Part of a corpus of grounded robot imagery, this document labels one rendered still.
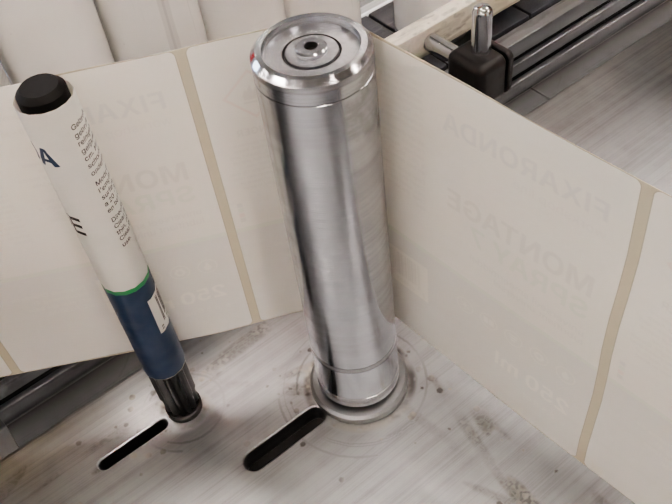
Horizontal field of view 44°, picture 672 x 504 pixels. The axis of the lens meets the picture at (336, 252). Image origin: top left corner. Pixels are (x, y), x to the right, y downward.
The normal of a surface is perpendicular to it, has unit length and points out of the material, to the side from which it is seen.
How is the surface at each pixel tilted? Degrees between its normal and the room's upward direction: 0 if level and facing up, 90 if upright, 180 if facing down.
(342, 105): 90
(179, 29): 90
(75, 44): 90
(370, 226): 90
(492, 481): 0
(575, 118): 0
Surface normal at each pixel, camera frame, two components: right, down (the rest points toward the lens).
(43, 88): -0.10, -0.66
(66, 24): 0.76, 0.44
